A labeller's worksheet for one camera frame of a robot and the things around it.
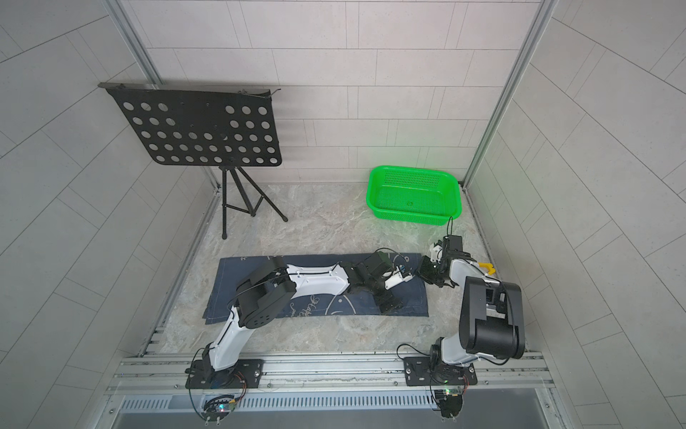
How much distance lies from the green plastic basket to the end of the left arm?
13.9 inches

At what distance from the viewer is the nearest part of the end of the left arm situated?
702 mm

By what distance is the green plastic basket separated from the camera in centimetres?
110
